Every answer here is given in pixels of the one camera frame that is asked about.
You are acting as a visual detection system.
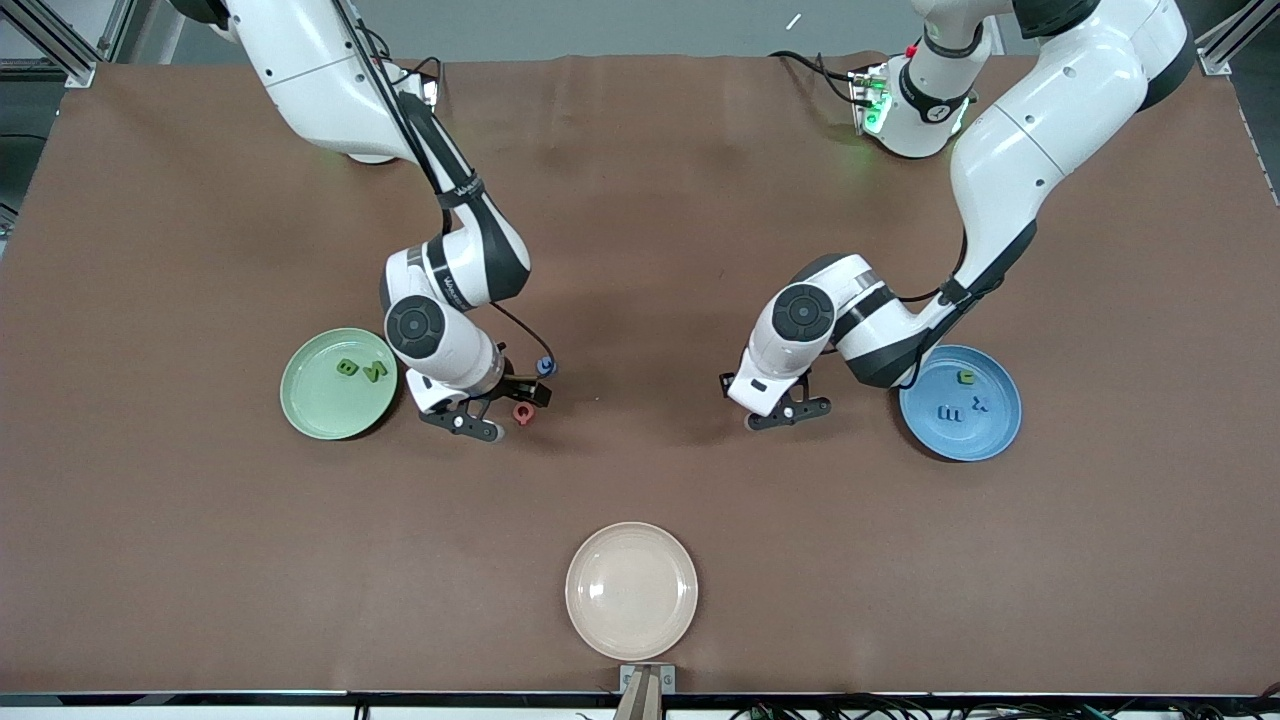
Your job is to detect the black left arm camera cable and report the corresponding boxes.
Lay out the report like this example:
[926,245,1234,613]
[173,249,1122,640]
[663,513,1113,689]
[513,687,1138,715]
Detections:
[895,225,971,303]

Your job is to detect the light green round plate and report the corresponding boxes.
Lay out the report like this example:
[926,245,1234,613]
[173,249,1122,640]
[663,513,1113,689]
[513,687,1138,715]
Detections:
[279,328,399,442]

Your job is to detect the brown table cover mat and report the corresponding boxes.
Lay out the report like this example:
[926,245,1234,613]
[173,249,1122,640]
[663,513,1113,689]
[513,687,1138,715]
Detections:
[0,52,1280,696]

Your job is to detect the beige round plate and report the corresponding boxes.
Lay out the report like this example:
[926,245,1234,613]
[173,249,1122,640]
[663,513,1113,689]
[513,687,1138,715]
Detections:
[565,521,699,662]

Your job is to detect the aluminium frame profile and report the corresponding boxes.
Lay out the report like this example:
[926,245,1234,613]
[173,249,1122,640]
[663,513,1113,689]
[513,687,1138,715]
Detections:
[0,0,101,89]
[1195,0,1280,77]

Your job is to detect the black right base cables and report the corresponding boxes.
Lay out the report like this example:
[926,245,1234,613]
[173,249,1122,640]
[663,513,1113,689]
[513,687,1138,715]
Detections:
[355,25,444,81]

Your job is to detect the blue round plate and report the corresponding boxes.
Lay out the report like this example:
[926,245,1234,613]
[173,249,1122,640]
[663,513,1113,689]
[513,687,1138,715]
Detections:
[899,345,1023,462]

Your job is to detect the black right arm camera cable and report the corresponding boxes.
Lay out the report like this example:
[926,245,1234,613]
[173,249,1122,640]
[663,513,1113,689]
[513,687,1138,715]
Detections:
[335,0,557,379]

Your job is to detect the black cable bundle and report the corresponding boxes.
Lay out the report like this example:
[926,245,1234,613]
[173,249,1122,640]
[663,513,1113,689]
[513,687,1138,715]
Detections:
[728,695,1280,720]

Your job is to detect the black left base cable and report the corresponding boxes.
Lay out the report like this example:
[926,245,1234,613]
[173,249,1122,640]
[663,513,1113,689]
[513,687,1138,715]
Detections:
[768,50,863,106]

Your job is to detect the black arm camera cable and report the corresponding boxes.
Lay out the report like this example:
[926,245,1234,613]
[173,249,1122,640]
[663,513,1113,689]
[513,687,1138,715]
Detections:
[895,225,971,303]
[335,0,557,379]

